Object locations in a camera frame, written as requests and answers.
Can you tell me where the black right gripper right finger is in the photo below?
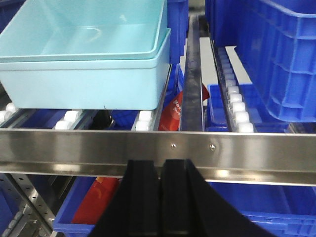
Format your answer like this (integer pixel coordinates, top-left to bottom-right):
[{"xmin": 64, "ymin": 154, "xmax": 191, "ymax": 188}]
[{"xmin": 160, "ymin": 159, "xmax": 266, "ymax": 237}]

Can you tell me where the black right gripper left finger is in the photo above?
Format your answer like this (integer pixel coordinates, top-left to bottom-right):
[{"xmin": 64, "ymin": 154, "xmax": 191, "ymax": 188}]
[{"xmin": 92, "ymin": 160, "xmax": 160, "ymax": 237}]

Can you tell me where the light blue bin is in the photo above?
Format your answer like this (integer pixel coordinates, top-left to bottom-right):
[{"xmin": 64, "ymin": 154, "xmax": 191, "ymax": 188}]
[
  {"xmin": 0, "ymin": 0, "xmax": 167, "ymax": 62},
  {"xmin": 0, "ymin": 29, "xmax": 171, "ymax": 110}
]

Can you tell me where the dark blue bin below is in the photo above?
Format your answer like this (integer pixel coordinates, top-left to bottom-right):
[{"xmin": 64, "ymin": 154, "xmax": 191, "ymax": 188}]
[{"xmin": 53, "ymin": 177, "xmax": 120, "ymax": 237}]

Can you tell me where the red snack bag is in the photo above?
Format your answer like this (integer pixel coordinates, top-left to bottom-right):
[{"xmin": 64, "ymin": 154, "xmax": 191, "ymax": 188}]
[{"xmin": 158, "ymin": 83, "xmax": 210, "ymax": 132}]

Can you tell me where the dark blue bin lower right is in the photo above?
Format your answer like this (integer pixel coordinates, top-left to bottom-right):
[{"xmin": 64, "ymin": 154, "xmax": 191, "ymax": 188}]
[{"xmin": 210, "ymin": 182, "xmax": 316, "ymax": 237}]

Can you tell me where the white roller track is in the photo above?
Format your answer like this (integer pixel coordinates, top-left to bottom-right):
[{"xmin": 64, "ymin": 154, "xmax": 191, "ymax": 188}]
[{"xmin": 213, "ymin": 48, "xmax": 255, "ymax": 133}]

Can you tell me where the dark blue crate rear right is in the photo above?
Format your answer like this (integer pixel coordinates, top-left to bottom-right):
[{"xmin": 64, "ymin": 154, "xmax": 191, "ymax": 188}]
[{"xmin": 205, "ymin": 0, "xmax": 316, "ymax": 122}]

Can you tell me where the dark blue crate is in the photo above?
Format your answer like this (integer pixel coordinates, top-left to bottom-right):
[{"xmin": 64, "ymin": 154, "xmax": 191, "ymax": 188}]
[
  {"xmin": 205, "ymin": 0, "xmax": 316, "ymax": 122},
  {"xmin": 167, "ymin": 0, "xmax": 189, "ymax": 64}
]

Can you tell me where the dark blue crate rear left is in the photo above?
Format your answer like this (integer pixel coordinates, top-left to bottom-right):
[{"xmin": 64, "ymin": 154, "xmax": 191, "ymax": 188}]
[{"xmin": 167, "ymin": 0, "xmax": 189, "ymax": 64}]

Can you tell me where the steel shelf front rail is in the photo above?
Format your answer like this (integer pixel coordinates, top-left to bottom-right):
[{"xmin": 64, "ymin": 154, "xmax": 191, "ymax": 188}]
[{"xmin": 0, "ymin": 129, "xmax": 316, "ymax": 186}]

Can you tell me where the steel lane divider rail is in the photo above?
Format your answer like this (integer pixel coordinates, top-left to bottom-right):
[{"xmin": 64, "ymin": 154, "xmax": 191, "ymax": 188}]
[{"xmin": 179, "ymin": 15, "xmax": 204, "ymax": 131}]

